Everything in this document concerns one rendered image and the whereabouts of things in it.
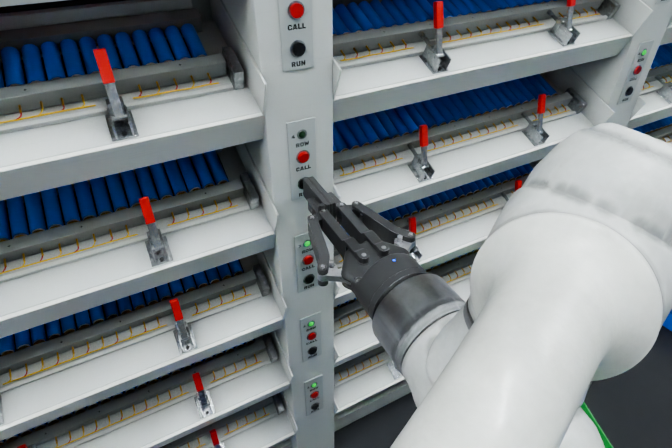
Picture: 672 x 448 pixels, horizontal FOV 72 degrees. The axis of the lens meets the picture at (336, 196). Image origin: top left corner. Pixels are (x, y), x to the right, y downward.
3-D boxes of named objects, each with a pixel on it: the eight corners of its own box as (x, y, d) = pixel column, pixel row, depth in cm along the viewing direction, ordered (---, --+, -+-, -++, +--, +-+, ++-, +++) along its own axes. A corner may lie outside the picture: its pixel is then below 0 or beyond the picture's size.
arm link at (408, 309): (470, 355, 48) (434, 314, 52) (487, 294, 42) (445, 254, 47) (395, 393, 44) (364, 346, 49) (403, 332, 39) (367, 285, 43)
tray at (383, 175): (585, 144, 98) (630, 96, 87) (328, 229, 75) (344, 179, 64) (526, 80, 107) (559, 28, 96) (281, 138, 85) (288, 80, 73)
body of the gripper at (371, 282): (368, 342, 48) (328, 283, 55) (434, 312, 51) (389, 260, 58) (371, 292, 44) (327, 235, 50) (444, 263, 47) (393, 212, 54)
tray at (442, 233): (560, 215, 109) (597, 180, 98) (329, 308, 86) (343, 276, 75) (508, 151, 118) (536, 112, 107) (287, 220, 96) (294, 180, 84)
